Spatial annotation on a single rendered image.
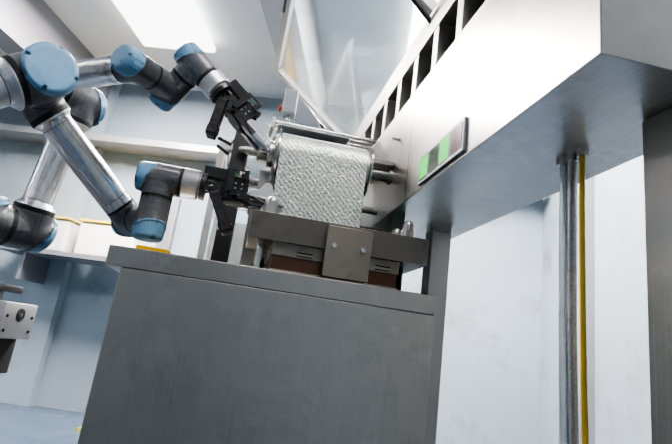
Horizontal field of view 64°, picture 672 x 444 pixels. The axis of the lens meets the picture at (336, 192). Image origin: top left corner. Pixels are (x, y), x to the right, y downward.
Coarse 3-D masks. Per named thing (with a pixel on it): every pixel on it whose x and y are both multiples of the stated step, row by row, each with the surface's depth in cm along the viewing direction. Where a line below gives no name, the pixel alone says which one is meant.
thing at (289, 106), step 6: (288, 90) 210; (294, 90) 210; (288, 96) 209; (294, 96) 209; (288, 102) 208; (294, 102) 209; (282, 108) 210; (288, 108) 208; (294, 108) 208; (282, 114) 211; (288, 114) 210; (294, 114) 209
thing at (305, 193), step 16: (288, 176) 140; (304, 176) 141; (320, 176) 142; (336, 176) 143; (288, 192) 139; (304, 192) 140; (320, 192) 141; (336, 192) 142; (352, 192) 143; (288, 208) 138; (304, 208) 139; (320, 208) 140; (336, 208) 141; (352, 208) 142; (352, 224) 141
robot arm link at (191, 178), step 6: (186, 168) 134; (186, 174) 132; (192, 174) 133; (198, 174) 133; (186, 180) 132; (192, 180) 132; (198, 180) 132; (186, 186) 132; (192, 186) 132; (198, 186) 132; (180, 192) 132; (186, 192) 132; (192, 192) 132; (186, 198) 135; (192, 198) 134
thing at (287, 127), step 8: (272, 120) 175; (280, 120) 176; (272, 128) 176; (280, 128) 178; (288, 128) 177; (296, 128) 176; (304, 128) 177; (312, 128) 178; (320, 128) 179; (304, 136) 182; (312, 136) 181; (320, 136) 180; (328, 136) 179; (336, 136) 178; (344, 136) 179; (352, 136) 180; (344, 144) 184; (352, 144) 187; (360, 144) 184; (368, 144) 184
